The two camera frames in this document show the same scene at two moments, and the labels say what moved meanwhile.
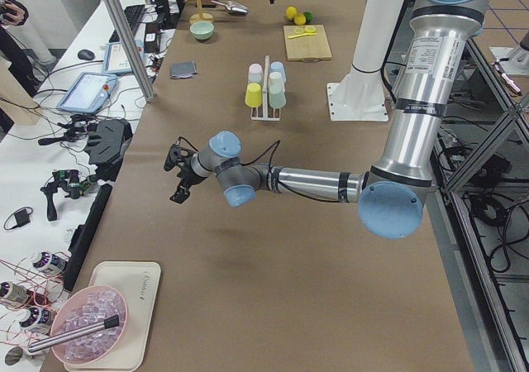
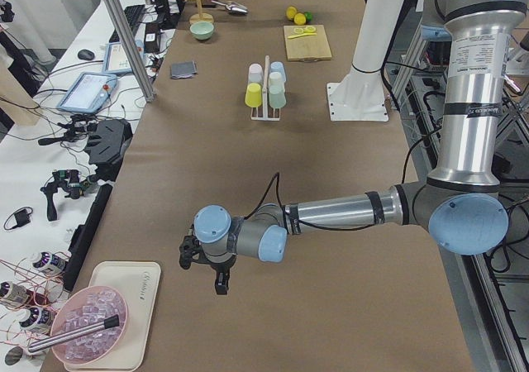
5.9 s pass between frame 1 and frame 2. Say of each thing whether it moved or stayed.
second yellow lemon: stayed
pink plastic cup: stayed
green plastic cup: stayed
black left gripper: moved
